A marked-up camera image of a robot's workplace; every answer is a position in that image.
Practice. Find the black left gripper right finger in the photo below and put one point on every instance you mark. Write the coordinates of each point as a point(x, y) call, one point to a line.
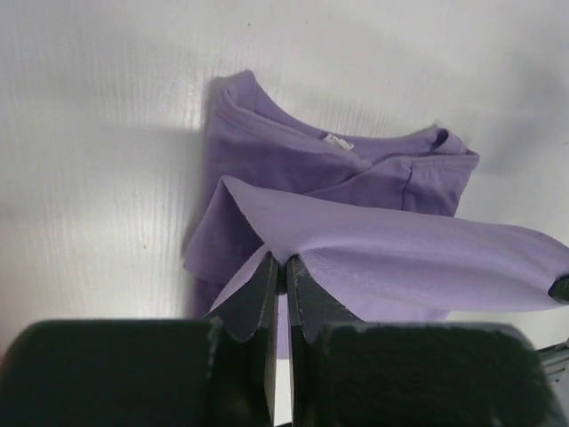
point(310, 307)

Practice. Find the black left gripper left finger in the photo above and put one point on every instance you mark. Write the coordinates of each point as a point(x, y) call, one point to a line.
point(244, 367)

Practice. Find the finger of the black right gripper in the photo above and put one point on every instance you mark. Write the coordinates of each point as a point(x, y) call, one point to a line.
point(559, 291)

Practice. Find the lavender purple t-shirt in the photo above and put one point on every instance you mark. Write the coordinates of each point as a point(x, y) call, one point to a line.
point(373, 219)

